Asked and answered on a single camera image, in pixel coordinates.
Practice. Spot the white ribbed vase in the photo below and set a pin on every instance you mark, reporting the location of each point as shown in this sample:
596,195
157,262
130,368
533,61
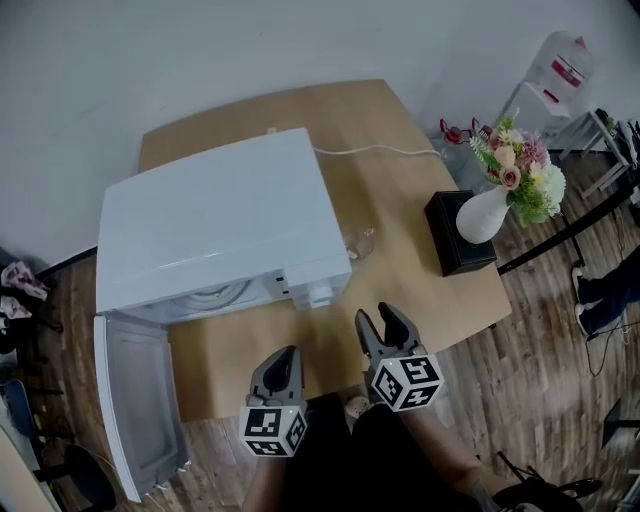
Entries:
480,217

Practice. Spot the white microwave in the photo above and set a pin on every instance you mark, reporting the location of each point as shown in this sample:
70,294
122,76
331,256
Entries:
215,210

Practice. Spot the artificial flower bouquet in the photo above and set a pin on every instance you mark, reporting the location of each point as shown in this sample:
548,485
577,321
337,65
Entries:
520,170

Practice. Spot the glass turntable plate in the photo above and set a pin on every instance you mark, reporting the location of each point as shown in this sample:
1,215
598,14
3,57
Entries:
215,297

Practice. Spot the clear glass mug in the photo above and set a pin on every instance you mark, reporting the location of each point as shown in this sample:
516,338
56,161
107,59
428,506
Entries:
360,245

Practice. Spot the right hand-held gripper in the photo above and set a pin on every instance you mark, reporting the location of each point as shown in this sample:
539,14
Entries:
405,380

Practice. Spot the white metal frame table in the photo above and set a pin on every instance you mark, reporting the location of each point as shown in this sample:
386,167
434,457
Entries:
580,127

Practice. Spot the dark blue chair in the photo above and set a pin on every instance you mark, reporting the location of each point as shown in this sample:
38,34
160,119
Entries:
20,405

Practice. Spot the person's beige shoe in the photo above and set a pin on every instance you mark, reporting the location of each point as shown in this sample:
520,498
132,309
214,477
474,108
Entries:
357,405

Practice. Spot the pale floral cloth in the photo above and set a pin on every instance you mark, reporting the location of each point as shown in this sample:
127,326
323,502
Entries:
20,277

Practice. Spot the wooden table with white legs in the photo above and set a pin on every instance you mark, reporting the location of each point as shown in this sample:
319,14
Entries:
390,190

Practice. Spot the black metal frame stand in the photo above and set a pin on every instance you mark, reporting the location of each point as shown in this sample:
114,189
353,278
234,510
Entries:
550,242

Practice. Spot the person's left forearm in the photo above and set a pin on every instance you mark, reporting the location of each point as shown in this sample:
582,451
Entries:
270,485

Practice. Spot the black tissue box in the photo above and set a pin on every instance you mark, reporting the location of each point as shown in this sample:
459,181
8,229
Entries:
450,240

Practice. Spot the large clear water bottle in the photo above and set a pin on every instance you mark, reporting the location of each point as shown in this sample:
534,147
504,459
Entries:
560,55
452,134
482,131

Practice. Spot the black office chair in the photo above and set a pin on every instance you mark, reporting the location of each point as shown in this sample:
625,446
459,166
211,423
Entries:
20,340
90,475

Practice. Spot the person's right forearm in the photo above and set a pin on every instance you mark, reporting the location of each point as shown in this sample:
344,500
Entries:
440,445

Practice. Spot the white water dispenser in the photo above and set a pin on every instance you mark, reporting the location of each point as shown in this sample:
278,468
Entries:
525,107

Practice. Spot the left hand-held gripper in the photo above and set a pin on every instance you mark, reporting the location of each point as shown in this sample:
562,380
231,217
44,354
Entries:
270,430

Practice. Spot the person's black clothing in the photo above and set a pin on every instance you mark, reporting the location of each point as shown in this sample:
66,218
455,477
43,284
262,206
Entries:
360,465

